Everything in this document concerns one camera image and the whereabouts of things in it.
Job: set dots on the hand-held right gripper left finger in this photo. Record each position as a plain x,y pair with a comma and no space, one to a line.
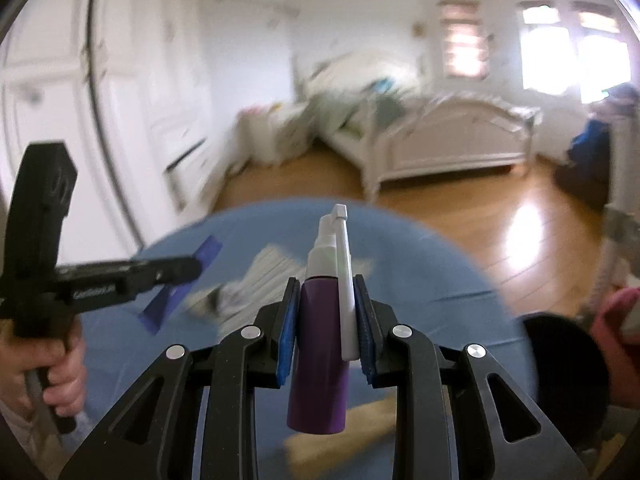
286,340

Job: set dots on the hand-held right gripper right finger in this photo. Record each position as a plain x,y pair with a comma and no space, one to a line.
367,340

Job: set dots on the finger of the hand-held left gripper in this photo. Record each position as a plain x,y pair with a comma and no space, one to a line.
165,272

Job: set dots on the purple spray bottle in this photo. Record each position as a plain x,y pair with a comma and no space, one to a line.
320,340

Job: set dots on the yellow plastic bag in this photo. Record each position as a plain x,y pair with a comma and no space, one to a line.
370,420

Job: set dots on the person's left hand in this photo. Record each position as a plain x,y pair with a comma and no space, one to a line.
65,375

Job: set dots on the white striped cloth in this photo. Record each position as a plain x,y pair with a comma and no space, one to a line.
260,270

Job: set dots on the blue tablecloth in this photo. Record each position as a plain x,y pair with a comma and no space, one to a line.
440,280

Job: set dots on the white wardrobe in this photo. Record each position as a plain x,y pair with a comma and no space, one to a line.
125,85

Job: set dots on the white nightstand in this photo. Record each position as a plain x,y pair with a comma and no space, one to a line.
275,135

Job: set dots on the black round bin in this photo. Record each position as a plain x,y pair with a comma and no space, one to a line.
565,375

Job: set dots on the white bed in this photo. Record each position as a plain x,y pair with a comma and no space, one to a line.
450,135

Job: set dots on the pink grey chair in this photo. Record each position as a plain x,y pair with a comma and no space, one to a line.
620,345

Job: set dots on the white desk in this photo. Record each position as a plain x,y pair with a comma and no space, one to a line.
617,230

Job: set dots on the pile of dark clothes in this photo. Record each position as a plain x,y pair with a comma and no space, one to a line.
590,150

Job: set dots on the window with pink blind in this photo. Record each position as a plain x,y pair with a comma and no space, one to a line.
462,40

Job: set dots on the bright window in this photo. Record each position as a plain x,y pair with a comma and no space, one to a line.
600,55
542,50

